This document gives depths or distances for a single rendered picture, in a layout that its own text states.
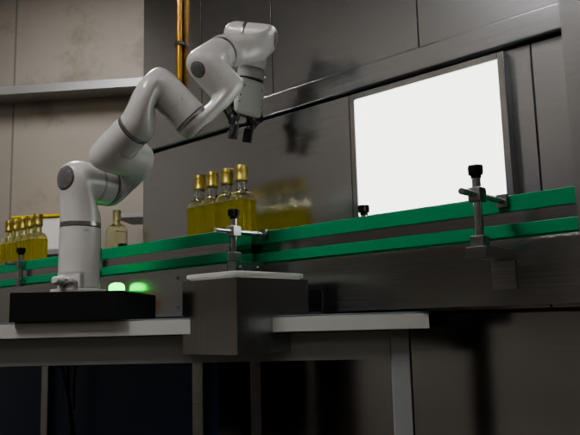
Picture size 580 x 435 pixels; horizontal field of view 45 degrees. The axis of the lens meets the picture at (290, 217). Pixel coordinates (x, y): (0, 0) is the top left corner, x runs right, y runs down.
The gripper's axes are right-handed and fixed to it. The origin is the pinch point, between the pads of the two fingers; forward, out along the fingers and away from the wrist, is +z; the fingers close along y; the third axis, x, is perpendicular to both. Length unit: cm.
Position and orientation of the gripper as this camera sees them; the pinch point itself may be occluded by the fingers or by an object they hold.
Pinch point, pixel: (240, 134)
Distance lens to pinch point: 194.5
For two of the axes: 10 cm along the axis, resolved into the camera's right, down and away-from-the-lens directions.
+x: 7.2, 1.4, -6.9
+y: -6.8, -0.9, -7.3
